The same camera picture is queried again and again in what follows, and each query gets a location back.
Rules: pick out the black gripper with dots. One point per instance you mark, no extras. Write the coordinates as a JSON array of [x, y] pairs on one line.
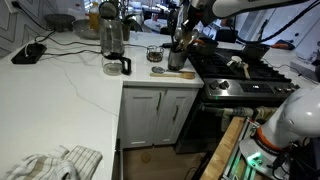
[[200, 13]]

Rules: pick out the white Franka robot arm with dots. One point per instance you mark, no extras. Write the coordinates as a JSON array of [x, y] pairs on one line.
[[300, 113]]

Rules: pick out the metal serving spoon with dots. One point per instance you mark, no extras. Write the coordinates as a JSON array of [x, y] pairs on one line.
[[179, 33]]

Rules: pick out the black slotted spoon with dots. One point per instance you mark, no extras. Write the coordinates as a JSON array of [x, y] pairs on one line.
[[172, 20]]

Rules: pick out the steel utensil holder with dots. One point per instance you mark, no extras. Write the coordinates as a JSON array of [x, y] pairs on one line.
[[176, 60]]

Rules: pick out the metal ladle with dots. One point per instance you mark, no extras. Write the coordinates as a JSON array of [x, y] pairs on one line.
[[195, 33]]

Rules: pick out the small dark saucepan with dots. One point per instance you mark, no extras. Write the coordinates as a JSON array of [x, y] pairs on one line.
[[206, 46]]

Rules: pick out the black dining chair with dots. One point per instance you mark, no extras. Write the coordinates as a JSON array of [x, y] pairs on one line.
[[226, 35]]

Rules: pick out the small glass jar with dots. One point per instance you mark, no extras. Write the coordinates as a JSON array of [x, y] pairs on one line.
[[155, 54]]

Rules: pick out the white rice paddle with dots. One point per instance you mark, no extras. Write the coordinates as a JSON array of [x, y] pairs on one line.
[[237, 59]]

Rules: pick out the potted green plant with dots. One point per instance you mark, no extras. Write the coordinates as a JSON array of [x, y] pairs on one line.
[[128, 25]]

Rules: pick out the large dark pot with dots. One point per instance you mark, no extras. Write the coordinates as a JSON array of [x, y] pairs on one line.
[[256, 51]]

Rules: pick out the wooden spatula with flat blade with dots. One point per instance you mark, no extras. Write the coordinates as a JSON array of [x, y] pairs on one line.
[[246, 70]]

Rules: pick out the black gas stove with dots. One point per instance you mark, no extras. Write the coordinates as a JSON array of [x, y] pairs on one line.
[[233, 91]]

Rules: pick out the white cabinet door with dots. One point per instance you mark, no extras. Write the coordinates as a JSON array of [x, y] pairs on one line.
[[141, 116], [175, 116]]

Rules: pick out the orange liquid bottle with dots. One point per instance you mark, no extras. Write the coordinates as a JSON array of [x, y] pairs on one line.
[[94, 16]]

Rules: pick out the orange black tool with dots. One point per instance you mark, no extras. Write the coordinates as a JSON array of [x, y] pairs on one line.
[[283, 45]]

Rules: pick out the metal mixing bowl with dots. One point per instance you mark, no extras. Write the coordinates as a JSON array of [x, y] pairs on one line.
[[83, 29]]

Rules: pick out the wooden bench top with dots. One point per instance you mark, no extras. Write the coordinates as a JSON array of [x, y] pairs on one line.
[[223, 150]]

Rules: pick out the striped dish towel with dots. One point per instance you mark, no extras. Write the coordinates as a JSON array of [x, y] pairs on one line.
[[66, 163]]

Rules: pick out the metal robot stand frame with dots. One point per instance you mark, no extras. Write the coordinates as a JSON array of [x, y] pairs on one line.
[[233, 163]]

